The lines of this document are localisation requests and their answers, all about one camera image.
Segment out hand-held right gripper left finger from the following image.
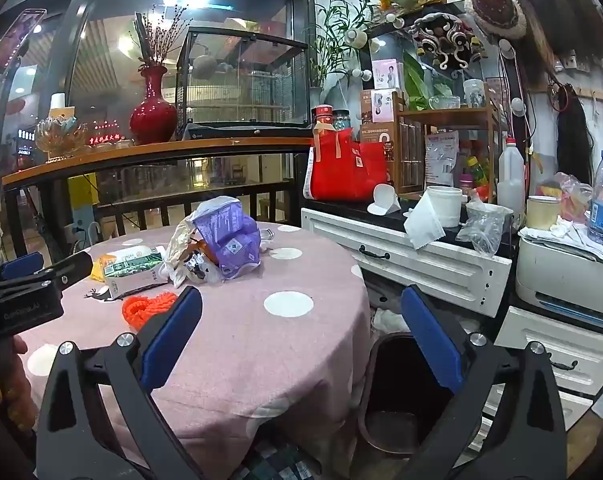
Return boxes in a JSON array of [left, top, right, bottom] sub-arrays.
[[36, 286, 205, 480]]

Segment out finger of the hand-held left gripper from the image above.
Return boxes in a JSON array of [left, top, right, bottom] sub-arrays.
[[0, 252, 46, 288], [40, 251, 94, 293]]

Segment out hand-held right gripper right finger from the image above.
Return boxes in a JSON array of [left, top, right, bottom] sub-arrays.
[[384, 284, 568, 480]]

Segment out orange foam net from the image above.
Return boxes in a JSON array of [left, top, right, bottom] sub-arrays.
[[122, 291, 178, 331]]

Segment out green white milk carton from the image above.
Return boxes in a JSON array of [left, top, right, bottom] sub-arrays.
[[103, 246, 170, 301]]

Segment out silver foil wrapper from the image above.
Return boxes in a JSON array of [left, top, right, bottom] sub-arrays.
[[184, 250, 213, 282]]

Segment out dark brown trash bin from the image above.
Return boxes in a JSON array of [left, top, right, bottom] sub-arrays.
[[355, 331, 487, 458]]

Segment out purple packaging bag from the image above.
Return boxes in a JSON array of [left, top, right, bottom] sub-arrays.
[[192, 200, 262, 282]]

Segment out person's left hand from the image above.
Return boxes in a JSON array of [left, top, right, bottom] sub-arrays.
[[0, 334, 38, 432]]

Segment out white drawer cabinet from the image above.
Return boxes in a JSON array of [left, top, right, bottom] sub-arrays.
[[300, 195, 513, 318]]

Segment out pink polka dot tablecloth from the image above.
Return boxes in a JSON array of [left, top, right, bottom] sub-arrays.
[[19, 220, 372, 466]]

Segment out white paper towel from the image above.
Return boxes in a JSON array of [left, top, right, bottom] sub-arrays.
[[404, 192, 447, 251]]

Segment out clear plastic bag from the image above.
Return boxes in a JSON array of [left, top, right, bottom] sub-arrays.
[[456, 200, 515, 258]]

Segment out glass lotus bowl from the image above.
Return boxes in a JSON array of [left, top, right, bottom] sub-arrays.
[[34, 115, 90, 163]]

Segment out white plastic tub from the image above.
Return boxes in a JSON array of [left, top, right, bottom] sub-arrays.
[[425, 185, 465, 228]]

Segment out white printer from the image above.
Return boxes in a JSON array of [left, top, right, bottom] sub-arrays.
[[515, 225, 603, 333]]

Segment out white folded stand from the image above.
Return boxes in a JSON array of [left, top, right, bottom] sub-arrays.
[[367, 184, 402, 216]]

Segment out wooden topped black railing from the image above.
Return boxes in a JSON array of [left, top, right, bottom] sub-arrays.
[[0, 137, 315, 261]]

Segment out red ceramic vase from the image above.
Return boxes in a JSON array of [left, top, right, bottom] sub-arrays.
[[130, 65, 178, 146]]

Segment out checked cloth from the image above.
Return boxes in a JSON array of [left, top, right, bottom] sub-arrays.
[[242, 435, 332, 480]]

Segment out cream paper bowl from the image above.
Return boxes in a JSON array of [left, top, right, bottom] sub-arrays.
[[525, 195, 562, 231]]

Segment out pile of white papers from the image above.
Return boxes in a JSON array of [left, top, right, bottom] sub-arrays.
[[519, 215, 603, 266]]

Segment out white printed packet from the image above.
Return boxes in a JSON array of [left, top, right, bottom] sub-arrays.
[[424, 130, 461, 188]]

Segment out white plastic jug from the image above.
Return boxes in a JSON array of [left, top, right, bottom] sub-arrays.
[[496, 135, 526, 216]]

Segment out red tote bag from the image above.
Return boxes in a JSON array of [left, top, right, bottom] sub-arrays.
[[304, 127, 388, 203]]

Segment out pink plastic bag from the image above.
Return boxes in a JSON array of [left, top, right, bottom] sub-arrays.
[[541, 172, 595, 221]]

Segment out clear water bottle blue label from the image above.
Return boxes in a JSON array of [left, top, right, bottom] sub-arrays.
[[587, 150, 603, 246]]

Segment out smartphone on holder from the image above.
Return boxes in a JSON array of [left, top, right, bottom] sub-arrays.
[[0, 8, 47, 78]]

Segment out wooden shelf rack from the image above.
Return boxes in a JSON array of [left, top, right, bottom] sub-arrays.
[[394, 107, 505, 198]]

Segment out dried flower branches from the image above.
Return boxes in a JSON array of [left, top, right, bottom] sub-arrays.
[[129, 4, 192, 68]]

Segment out glass display case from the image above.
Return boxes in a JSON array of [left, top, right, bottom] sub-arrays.
[[176, 27, 311, 141]]

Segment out black hair bundle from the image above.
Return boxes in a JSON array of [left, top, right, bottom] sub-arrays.
[[555, 82, 589, 181]]

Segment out clear glass cup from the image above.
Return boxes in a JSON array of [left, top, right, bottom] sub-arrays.
[[463, 79, 486, 108]]

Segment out pink product box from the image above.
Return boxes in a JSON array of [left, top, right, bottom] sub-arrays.
[[371, 58, 402, 91]]

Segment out ornate decorated headdress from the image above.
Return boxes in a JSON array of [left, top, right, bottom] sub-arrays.
[[410, 10, 487, 71]]

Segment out green bamboo plant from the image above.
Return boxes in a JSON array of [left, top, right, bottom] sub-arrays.
[[309, 0, 382, 88]]

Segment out red embroidered hat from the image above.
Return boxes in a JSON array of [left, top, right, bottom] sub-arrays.
[[465, 0, 527, 40]]

